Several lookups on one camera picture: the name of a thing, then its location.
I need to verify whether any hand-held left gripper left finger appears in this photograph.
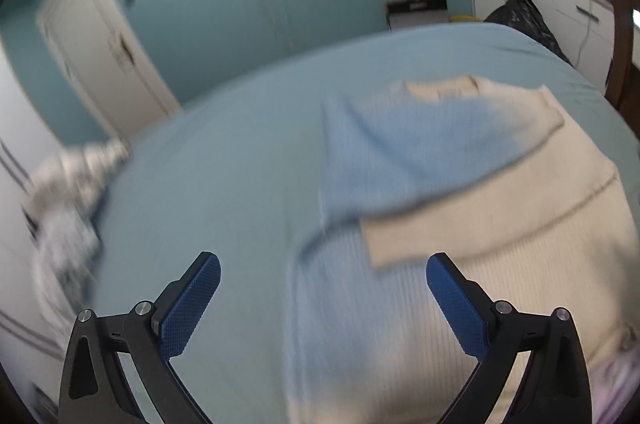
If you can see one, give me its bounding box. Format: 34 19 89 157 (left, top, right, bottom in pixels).
59 251 222 424

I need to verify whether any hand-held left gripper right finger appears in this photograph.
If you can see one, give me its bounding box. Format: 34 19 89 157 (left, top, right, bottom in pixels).
426 252 593 424

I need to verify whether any cream and blue knit sweater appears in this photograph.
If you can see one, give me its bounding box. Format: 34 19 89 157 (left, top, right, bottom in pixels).
282 75 638 424

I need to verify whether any bed with light blue sheet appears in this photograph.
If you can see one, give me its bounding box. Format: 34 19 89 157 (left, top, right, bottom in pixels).
92 21 626 424

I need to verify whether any person's pink clothing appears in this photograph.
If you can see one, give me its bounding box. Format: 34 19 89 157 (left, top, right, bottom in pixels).
590 349 636 424

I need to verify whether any grey white patterned cloth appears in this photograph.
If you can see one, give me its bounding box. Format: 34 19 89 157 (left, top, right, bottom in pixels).
22 138 133 305

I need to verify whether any white wardrobe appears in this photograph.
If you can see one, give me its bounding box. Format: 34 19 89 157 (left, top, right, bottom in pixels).
0 49 101 424

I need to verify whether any white door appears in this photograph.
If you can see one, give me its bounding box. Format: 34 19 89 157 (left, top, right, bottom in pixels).
36 0 182 140

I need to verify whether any black plastic bag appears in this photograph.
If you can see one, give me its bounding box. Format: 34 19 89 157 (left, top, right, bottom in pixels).
484 0 573 65

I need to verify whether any black and white box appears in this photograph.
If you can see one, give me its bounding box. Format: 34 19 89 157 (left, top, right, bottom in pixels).
385 0 449 32

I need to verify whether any brown wooden furniture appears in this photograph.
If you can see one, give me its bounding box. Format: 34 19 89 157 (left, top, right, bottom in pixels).
605 0 640 110

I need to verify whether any thin hanging cable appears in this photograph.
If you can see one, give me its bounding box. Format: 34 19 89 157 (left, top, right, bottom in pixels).
245 0 296 55

